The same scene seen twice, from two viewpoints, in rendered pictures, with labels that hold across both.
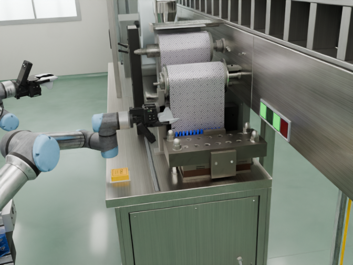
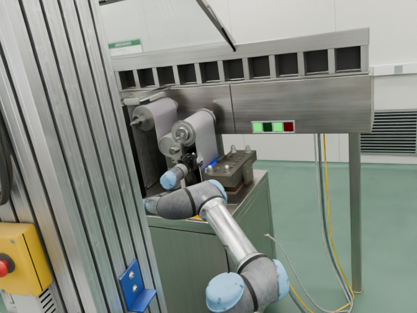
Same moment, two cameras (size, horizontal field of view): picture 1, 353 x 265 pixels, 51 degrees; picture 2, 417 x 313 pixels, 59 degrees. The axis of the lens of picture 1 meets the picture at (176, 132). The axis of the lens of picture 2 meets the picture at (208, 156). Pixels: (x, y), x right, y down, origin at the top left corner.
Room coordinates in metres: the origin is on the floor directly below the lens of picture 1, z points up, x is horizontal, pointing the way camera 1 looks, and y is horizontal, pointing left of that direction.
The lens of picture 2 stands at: (0.28, 1.50, 1.76)
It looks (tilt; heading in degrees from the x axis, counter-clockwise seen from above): 19 degrees down; 307
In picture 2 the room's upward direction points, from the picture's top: 9 degrees counter-clockwise
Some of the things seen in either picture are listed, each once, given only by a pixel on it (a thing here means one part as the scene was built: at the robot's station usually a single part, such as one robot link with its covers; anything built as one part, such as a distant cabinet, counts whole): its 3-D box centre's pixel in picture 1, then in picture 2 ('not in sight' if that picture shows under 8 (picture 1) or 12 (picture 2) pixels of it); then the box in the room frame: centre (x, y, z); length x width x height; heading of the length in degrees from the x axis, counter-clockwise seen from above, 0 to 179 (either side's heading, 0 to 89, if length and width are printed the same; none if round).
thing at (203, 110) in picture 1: (197, 112); (207, 149); (1.50, -0.10, 1.11); 0.23 x 0.01 x 0.18; 98
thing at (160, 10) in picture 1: (164, 6); not in sight; (2.27, 0.03, 1.50); 0.14 x 0.14 x 0.06
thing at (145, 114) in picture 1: (143, 116); (187, 164); (1.47, 0.13, 1.12); 0.12 x 0.08 x 0.09; 98
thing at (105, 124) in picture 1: (105, 122); (171, 178); (1.44, 0.29, 1.11); 0.11 x 0.08 x 0.09; 98
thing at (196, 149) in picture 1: (213, 146); (231, 166); (1.39, -0.15, 1.00); 0.40 x 0.16 x 0.06; 98
